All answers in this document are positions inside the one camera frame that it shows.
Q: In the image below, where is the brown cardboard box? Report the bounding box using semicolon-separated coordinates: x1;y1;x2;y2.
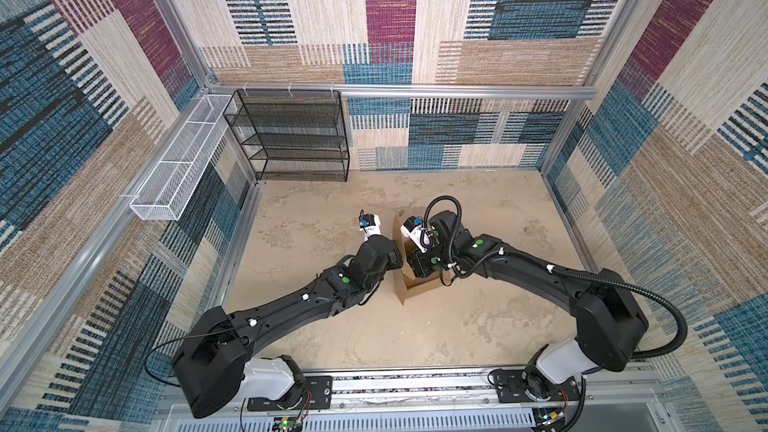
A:
391;211;454;306

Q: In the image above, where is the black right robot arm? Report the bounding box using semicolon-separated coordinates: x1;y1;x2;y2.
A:
399;211;648;400

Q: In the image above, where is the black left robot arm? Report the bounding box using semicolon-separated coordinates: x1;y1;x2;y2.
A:
171;235;402;419

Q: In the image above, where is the black corrugated cable conduit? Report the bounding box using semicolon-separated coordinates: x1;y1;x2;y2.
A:
422;194;689;427

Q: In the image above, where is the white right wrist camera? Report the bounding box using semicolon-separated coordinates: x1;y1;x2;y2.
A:
400;216;430;253

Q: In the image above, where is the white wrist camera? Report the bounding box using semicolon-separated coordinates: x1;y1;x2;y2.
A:
400;216;430;253
359;210;382;241

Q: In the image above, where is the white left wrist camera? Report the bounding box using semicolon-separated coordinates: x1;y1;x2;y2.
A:
359;210;382;241

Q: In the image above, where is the aluminium front mounting rail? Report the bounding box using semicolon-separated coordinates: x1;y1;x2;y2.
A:
151;363;683;431

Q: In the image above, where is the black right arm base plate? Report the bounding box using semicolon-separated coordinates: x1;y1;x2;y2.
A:
487;368;581;403

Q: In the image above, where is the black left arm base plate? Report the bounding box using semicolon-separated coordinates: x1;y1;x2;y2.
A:
246;375;333;412

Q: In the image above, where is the black wire mesh shelf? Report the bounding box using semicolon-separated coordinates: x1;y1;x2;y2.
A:
223;89;351;182

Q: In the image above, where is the white wire mesh basket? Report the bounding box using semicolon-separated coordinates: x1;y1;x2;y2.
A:
130;94;232;221

